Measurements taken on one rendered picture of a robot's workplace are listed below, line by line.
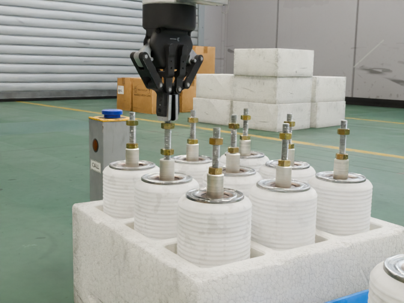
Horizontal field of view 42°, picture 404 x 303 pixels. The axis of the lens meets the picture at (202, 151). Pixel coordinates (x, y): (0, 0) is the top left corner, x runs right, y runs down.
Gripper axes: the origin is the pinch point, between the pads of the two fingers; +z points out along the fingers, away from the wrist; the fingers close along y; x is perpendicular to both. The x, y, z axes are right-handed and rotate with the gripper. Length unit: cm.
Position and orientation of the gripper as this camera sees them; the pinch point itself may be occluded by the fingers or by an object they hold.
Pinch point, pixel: (168, 107)
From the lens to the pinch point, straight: 77.0
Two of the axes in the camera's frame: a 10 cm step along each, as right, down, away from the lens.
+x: 7.6, 1.2, -6.4
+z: -0.2, 9.9, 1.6
